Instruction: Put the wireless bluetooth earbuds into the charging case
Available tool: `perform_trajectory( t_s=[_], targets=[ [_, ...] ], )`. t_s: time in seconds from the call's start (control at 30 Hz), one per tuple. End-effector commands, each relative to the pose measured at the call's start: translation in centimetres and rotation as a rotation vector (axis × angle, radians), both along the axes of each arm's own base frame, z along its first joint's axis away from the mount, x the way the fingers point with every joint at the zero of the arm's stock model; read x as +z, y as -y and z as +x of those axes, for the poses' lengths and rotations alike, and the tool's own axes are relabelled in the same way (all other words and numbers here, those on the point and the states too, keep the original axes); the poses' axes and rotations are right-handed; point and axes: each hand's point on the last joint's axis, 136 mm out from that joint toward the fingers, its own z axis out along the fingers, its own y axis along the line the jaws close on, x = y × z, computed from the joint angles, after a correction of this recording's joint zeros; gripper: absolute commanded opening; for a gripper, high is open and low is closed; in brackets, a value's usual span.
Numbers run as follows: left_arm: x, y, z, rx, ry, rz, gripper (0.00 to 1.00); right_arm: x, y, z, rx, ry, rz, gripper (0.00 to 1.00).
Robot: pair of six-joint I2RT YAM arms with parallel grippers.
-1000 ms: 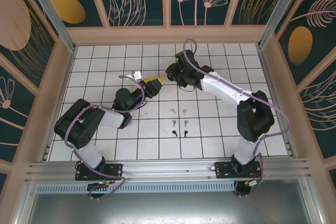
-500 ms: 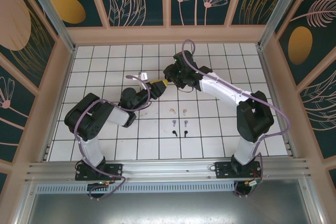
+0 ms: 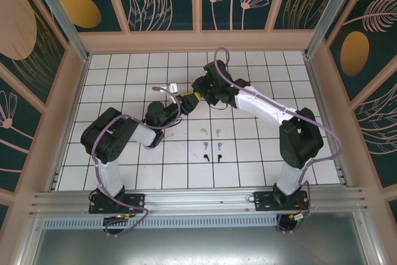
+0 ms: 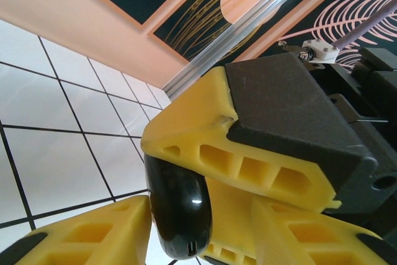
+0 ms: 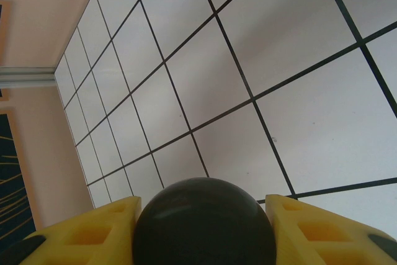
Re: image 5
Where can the aluminium frame post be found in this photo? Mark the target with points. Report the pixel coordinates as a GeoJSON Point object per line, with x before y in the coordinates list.
{"type": "Point", "coordinates": [24, 77]}

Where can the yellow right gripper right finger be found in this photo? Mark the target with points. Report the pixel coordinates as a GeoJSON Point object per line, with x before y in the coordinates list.
{"type": "Point", "coordinates": [325, 240]}

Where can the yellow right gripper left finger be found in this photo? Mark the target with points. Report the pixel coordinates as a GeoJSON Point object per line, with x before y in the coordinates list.
{"type": "Point", "coordinates": [93, 237]}

